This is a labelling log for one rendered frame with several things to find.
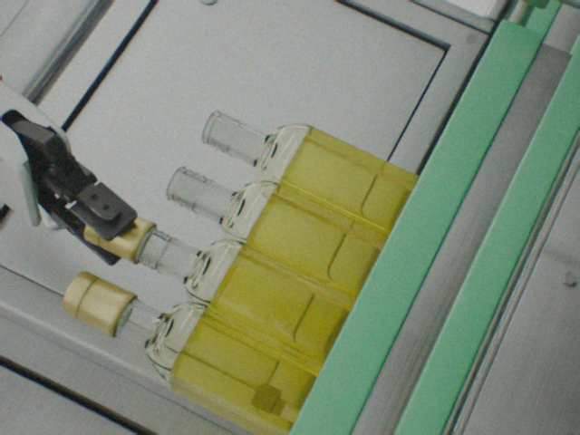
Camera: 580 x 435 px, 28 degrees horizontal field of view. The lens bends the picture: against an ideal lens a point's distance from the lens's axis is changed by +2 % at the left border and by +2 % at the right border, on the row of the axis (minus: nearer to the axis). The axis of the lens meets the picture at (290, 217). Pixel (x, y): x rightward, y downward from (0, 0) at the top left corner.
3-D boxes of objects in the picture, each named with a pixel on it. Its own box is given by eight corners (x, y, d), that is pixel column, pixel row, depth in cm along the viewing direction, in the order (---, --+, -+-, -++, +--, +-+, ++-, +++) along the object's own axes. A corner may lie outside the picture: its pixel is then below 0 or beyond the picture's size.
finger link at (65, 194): (5, 153, 87) (53, 208, 88) (23, 146, 83) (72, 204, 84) (33, 130, 88) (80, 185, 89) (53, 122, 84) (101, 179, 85)
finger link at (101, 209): (43, 189, 86) (109, 245, 84) (39, 169, 83) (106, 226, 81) (75, 163, 87) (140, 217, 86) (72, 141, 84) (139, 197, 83)
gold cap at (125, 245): (157, 236, 89) (108, 212, 89) (157, 216, 86) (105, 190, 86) (134, 272, 87) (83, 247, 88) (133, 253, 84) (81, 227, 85)
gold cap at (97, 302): (111, 347, 84) (58, 321, 84) (135, 313, 86) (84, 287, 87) (115, 319, 81) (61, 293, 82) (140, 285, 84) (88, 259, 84)
